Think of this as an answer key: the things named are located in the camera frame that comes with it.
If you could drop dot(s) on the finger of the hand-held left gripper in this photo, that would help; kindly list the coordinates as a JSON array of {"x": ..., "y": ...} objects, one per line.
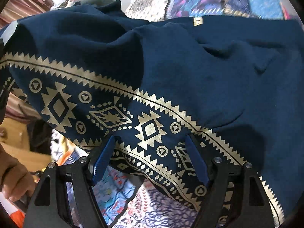
[{"x": 10, "y": 30}]

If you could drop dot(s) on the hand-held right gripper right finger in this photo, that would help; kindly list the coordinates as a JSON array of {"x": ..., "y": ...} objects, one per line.
[{"x": 197, "y": 161}]

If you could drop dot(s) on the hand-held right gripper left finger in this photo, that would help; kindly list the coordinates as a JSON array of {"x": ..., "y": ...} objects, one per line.
[{"x": 102, "y": 161}]

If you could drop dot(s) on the navy patterned sweater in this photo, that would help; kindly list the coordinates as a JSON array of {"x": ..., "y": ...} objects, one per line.
[{"x": 190, "y": 76}]

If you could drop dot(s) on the person's left hand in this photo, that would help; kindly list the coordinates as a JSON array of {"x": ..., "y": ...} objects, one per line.
[{"x": 14, "y": 180}]

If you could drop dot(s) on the striped curtain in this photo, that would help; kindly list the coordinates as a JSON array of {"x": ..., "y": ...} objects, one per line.
[{"x": 28, "y": 2}]

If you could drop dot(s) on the patchwork printed blanket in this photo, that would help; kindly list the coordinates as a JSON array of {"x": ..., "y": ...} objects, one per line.
[{"x": 147, "y": 209}]

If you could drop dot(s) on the cardboard box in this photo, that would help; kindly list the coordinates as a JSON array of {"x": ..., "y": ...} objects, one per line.
[{"x": 16, "y": 135}]

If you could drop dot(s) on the orange object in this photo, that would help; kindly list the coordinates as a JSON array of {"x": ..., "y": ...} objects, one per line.
[{"x": 14, "y": 218}]

